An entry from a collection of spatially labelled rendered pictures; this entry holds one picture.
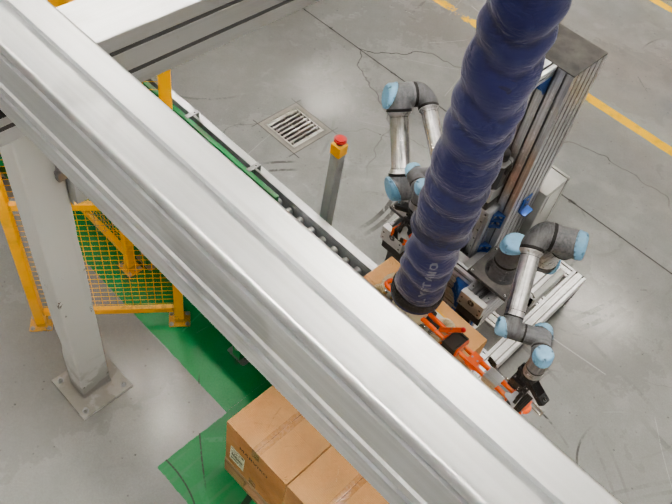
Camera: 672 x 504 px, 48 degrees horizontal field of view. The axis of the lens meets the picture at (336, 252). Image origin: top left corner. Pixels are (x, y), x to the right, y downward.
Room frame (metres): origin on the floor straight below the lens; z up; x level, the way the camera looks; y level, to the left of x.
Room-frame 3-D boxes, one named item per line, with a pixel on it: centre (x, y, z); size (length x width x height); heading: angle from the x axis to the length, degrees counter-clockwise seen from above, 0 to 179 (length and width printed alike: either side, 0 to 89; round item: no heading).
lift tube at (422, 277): (1.92, -0.37, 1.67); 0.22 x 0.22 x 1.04
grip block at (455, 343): (1.76, -0.57, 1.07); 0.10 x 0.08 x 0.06; 142
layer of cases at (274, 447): (1.51, -0.45, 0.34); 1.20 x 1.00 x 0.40; 54
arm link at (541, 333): (1.67, -0.82, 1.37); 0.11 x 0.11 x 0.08; 84
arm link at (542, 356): (1.57, -0.83, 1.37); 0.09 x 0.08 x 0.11; 174
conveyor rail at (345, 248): (3.09, 0.68, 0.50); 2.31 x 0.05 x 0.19; 54
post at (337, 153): (2.89, 0.10, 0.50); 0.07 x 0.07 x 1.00; 54
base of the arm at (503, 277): (2.23, -0.77, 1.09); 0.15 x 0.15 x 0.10
